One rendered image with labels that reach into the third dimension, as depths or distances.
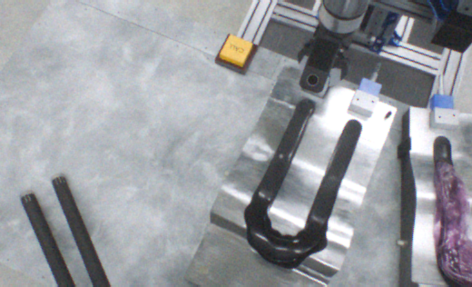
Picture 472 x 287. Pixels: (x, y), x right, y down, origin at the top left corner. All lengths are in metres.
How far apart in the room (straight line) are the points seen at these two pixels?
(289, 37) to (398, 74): 0.44
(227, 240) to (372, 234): 0.31
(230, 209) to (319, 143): 0.24
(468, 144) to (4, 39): 1.93
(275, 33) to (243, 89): 0.81
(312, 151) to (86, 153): 0.50
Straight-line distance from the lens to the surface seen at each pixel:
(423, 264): 1.02
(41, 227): 1.07
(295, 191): 0.95
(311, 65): 0.89
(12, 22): 2.42
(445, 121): 1.11
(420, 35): 2.04
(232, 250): 0.97
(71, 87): 1.21
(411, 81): 1.93
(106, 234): 1.07
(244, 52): 1.14
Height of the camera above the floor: 1.82
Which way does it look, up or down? 70 degrees down
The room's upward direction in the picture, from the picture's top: straight up
